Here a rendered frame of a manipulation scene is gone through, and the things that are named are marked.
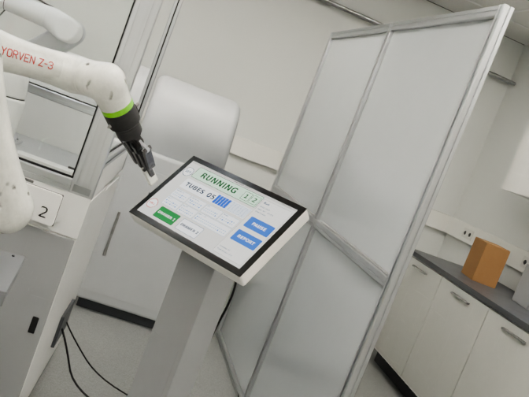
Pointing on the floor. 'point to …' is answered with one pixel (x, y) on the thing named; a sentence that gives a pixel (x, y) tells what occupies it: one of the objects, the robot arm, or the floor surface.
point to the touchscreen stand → (182, 330)
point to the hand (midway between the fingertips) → (149, 174)
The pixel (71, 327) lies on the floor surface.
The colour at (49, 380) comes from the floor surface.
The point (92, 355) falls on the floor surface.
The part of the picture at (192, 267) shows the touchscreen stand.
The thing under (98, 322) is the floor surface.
